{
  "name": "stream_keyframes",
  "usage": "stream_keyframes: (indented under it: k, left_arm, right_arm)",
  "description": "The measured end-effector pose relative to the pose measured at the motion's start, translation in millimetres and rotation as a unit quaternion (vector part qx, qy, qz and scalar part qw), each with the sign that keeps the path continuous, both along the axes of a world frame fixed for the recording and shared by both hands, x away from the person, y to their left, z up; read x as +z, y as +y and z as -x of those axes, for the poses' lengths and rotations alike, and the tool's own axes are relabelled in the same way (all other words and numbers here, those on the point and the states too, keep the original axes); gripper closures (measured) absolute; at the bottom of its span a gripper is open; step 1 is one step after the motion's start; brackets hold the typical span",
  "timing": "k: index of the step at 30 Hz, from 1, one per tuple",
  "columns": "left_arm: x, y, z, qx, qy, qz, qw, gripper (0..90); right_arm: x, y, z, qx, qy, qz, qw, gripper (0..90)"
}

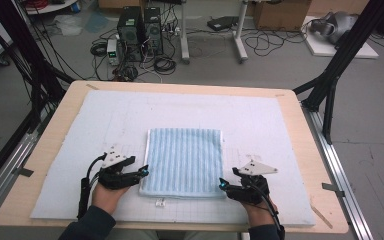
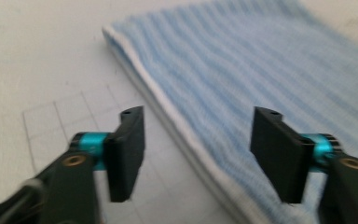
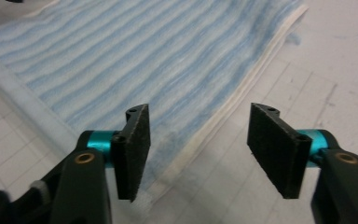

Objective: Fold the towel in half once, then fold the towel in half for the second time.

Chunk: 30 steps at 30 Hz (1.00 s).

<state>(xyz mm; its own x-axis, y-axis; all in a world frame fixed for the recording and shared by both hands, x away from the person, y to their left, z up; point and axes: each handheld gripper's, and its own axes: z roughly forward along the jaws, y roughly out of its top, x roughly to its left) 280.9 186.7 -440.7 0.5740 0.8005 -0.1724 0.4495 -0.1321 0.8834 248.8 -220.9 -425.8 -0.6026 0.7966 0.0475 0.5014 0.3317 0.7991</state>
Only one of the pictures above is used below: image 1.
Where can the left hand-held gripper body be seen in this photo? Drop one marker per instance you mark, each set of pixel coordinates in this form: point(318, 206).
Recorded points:
point(116, 178)

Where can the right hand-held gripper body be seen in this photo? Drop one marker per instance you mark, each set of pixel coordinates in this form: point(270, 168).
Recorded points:
point(251, 193)

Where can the blue striped towel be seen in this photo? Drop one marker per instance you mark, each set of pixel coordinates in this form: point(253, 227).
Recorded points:
point(183, 163)

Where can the person's right hand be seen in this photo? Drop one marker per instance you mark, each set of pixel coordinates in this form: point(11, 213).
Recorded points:
point(260, 214)

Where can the person's left hand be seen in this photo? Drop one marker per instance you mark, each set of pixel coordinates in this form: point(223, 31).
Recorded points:
point(106, 199)

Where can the white foam mat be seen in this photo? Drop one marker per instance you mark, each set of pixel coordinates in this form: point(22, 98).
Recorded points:
point(186, 106)

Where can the black tape piece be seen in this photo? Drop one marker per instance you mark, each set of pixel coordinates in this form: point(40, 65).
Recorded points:
point(333, 189)
point(23, 172)

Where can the white power supply unit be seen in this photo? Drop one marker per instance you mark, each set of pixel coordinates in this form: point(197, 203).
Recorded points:
point(112, 51)

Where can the black computer tower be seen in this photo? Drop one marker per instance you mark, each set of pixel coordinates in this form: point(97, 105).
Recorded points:
point(130, 28)
point(153, 30)

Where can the clear plastic sheet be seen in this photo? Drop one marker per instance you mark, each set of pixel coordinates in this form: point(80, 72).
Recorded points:
point(67, 25)

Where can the black flat box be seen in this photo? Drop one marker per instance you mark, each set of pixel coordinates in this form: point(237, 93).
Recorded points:
point(221, 22)

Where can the white floor board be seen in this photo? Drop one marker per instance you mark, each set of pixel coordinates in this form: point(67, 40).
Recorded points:
point(346, 51)

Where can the cardboard box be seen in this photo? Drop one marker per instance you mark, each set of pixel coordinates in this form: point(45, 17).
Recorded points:
point(280, 15)

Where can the white round table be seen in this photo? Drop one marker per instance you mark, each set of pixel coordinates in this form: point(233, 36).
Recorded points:
point(51, 7)

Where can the grey rounded device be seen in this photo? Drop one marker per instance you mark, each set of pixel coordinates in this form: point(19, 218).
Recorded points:
point(335, 25)

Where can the aluminium rail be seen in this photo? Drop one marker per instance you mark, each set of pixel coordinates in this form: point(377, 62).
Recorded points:
point(6, 166)
point(340, 173)

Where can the white metal table frame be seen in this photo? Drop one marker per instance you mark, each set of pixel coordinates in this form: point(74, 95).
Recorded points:
point(184, 33)

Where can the black metal frame strut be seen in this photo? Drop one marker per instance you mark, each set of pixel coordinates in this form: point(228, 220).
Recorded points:
point(23, 50)
point(346, 46)

